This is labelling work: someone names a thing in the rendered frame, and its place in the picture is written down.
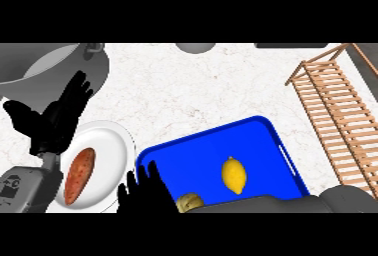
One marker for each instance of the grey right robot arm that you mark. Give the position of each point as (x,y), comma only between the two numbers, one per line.
(290,201)

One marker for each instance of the tan round vegetable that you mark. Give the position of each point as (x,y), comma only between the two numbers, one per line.
(189,202)

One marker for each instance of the grey metal pot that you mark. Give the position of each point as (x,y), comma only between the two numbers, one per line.
(45,71)

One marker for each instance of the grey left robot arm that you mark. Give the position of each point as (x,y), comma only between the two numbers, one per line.
(30,186)

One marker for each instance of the orange sweet potato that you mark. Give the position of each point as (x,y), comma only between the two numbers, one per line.
(79,176)

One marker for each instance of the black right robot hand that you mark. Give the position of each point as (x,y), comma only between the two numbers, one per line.
(148,193)

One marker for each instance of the white plate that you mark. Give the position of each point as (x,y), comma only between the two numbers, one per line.
(98,163)

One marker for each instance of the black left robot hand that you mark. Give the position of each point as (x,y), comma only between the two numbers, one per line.
(52,116)

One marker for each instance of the blue plastic tray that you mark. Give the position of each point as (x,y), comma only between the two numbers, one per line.
(229,156)

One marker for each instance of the dark grey flat object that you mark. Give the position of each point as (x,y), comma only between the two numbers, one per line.
(291,45)

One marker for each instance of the wooden tiered shelf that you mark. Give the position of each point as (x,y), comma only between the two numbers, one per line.
(340,113)

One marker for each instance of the yellow squash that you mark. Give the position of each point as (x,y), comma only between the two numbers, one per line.
(234,175)

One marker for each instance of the grey round object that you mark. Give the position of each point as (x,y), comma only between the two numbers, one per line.
(195,47)

